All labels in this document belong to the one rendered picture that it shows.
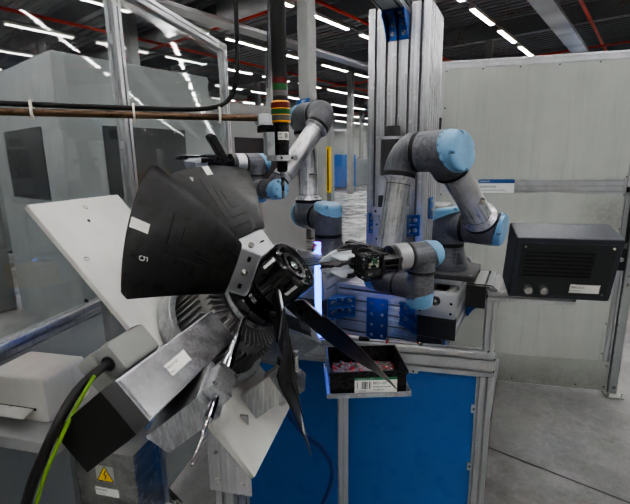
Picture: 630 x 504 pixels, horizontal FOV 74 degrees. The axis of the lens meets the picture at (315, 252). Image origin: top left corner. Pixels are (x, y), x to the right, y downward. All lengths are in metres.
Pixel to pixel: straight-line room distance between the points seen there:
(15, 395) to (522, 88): 2.65
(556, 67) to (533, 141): 0.40
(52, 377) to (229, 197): 0.58
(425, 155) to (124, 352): 0.89
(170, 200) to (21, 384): 0.62
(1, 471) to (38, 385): 0.34
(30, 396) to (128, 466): 0.29
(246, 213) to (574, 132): 2.21
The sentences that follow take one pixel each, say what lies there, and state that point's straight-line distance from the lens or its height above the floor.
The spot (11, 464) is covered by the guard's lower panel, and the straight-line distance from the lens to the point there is 1.46.
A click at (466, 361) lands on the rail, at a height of 0.83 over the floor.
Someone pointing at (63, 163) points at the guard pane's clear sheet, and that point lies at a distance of 1.47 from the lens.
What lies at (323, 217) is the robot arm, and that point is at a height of 1.21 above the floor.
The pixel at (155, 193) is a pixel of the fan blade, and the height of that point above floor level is 1.39.
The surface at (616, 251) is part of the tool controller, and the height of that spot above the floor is 1.20.
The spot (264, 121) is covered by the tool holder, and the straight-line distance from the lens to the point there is 0.95.
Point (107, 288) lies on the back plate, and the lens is 0.93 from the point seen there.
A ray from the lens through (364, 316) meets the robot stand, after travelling 1.74.
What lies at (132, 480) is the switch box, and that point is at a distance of 1.08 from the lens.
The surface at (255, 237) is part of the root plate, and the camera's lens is 0.96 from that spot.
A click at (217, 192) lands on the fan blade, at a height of 1.37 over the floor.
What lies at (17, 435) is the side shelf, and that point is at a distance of 1.19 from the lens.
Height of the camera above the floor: 1.44
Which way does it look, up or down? 12 degrees down
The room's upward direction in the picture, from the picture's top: 1 degrees counter-clockwise
